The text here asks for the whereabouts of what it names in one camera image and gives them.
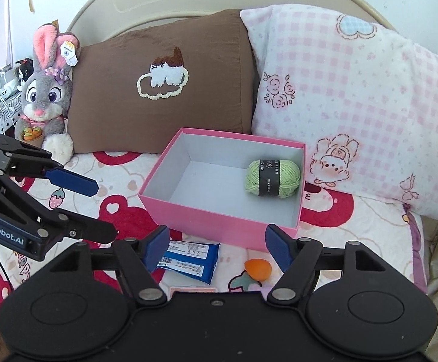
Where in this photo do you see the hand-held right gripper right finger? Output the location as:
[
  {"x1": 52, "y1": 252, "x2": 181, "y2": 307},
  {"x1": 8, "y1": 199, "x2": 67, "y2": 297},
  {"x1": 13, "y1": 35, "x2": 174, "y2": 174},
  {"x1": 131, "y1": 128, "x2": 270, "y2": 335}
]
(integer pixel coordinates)
[{"x1": 265, "y1": 224, "x2": 387, "y2": 306}]

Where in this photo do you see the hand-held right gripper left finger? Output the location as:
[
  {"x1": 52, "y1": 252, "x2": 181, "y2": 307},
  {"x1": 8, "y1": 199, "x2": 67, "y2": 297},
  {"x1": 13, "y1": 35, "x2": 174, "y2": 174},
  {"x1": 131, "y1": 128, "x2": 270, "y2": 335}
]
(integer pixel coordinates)
[{"x1": 49, "y1": 225, "x2": 171, "y2": 308}]

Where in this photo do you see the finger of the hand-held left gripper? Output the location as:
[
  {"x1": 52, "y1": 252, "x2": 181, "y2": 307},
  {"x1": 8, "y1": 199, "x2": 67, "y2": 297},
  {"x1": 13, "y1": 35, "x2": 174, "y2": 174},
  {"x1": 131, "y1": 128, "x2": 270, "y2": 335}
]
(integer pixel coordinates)
[
  {"x1": 0, "y1": 132, "x2": 99, "y2": 197},
  {"x1": 0, "y1": 169, "x2": 116, "y2": 244}
]

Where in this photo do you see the orange makeup sponge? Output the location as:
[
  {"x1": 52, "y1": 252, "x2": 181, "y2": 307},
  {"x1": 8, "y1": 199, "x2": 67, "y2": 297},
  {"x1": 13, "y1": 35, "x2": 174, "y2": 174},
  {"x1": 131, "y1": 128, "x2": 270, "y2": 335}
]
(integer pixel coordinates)
[{"x1": 245, "y1": 258, "x2": 275, "y2": 281}]

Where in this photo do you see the pink cardboard box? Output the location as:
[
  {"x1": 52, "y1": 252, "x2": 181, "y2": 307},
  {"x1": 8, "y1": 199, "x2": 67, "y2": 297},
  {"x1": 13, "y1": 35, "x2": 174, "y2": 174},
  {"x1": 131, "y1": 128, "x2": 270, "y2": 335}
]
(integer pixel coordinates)
[{"x1": 138, "y1": 127, "x2": 305, "y2": 251}]

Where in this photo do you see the green yarn ball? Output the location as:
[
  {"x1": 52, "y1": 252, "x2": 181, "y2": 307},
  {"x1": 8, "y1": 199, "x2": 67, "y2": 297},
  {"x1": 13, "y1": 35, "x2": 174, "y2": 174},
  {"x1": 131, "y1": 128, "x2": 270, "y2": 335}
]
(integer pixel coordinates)
[{"x1": 246, "y1": 158, "x2": 303, "y2": 198}]

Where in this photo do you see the printed bear blanket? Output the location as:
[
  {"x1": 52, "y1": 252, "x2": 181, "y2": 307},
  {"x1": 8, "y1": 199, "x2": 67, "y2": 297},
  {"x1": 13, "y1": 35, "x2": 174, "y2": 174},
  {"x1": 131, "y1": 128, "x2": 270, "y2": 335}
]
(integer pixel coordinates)
[{"x1": 0, "y1": 150, "x2": 429, "y2": 334}]

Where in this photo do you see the grey rabbit plush toy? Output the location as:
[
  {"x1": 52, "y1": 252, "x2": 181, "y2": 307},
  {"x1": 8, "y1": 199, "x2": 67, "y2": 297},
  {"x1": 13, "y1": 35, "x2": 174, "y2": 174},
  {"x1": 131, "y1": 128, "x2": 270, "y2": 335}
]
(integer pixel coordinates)
[{"x1": 14, "y1": 24, "x2": 80, "y2": 164}]

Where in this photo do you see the cluttered side table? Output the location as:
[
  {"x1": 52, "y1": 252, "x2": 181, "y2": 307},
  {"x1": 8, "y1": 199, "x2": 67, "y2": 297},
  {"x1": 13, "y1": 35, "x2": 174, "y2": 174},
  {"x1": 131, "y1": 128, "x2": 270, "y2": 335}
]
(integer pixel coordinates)
[{"x1": 0, "y1": 79, "x2": 27, "y2": 136}]

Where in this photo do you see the small black plush toy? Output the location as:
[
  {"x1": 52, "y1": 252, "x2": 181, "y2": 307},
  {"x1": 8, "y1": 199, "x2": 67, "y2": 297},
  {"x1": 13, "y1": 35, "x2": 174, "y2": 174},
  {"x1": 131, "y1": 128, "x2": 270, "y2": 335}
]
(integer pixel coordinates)
[{"x1": 15, "y1": 57, "x2": 34, "y2": 84}]

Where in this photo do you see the brown embroidered pillow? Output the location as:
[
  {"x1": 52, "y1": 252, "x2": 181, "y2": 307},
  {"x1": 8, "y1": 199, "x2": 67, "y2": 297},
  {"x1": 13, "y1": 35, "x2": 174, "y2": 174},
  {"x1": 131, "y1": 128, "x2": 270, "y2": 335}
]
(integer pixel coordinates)
[{"x1": 66, "y1": 8, "x2": 257, "y2": 155}]

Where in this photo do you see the pink checkered pillow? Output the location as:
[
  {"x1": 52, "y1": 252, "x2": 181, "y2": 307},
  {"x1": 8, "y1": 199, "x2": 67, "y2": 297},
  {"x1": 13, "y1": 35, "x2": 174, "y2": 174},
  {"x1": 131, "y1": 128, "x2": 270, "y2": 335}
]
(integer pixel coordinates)
[{"x1": 239, "y1": 5, "x2": 438, "y2": 221}]

